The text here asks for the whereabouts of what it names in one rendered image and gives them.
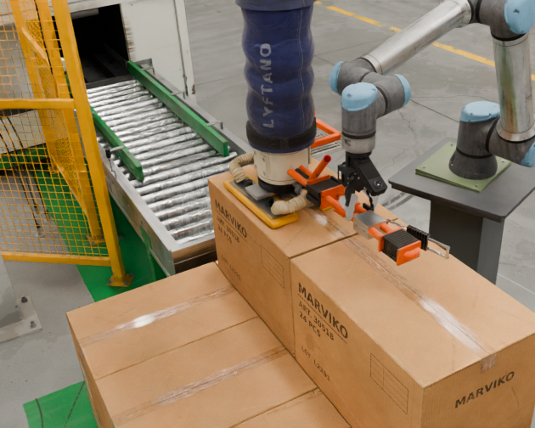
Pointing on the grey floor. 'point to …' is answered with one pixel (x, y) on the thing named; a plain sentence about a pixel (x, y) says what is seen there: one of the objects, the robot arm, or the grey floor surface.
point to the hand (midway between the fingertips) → (362, 214)
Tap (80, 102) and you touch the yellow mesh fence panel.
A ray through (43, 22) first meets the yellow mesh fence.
